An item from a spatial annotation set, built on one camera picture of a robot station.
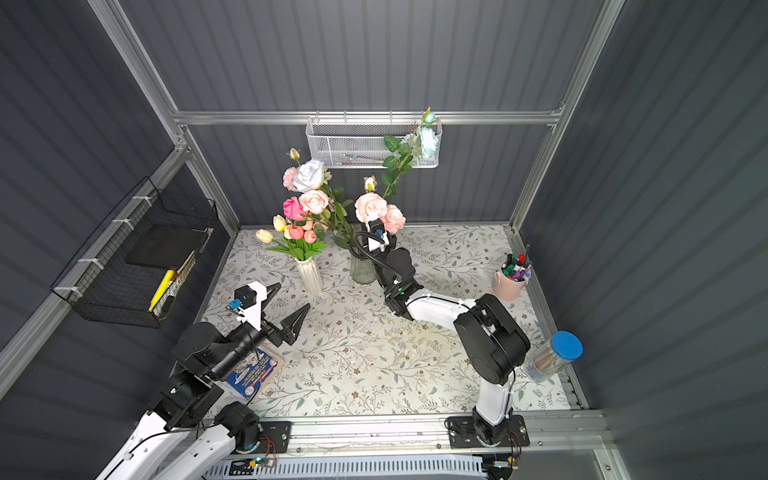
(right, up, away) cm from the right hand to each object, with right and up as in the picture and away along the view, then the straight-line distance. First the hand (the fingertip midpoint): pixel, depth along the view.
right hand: (370, 218), depth 77 cm
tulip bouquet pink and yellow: (-20, -6, +5) cm, 22 cm away
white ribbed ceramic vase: (-20, -16, +15) cm, 29 cm away
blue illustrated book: (-34, -44, +3) cm, 56 cm away
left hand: (-16, -19, -14) cm, 28 cm away
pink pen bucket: (+43, -21, +18) cm, 51 cm away
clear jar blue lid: (+43, -32, -9) cm, 55 cm away
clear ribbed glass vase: (-5, -15, +31) cm, 35 cm away
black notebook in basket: (-52, -7, -2) cm, 52 cm away
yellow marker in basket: (-50, -18, -7) cm, 53 cm away
